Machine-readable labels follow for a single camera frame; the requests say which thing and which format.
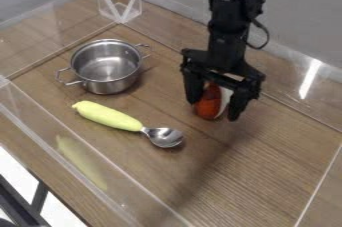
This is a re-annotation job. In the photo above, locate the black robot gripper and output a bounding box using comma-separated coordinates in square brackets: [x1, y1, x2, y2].
[181, 30, 267, 122]

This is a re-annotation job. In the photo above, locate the red and white toy mushroom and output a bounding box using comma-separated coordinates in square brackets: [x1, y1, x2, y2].
[193, 82, 233, 120]

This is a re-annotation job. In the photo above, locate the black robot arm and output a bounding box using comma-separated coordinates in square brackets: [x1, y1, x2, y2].
[181, 0, 267, 121]

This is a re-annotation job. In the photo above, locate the silver metal pot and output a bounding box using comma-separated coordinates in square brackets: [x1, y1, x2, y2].
[55, 39, 152, 95]

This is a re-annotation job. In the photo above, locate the spoon with yellow handle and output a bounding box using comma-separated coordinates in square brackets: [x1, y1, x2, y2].
[73, 101, 184, 148]

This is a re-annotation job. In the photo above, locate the black cable loop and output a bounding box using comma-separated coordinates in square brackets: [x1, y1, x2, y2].
[245, 17, 272, 51]

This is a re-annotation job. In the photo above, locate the black metal table frame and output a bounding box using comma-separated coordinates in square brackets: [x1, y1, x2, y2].
[0, 175, 51, 227]

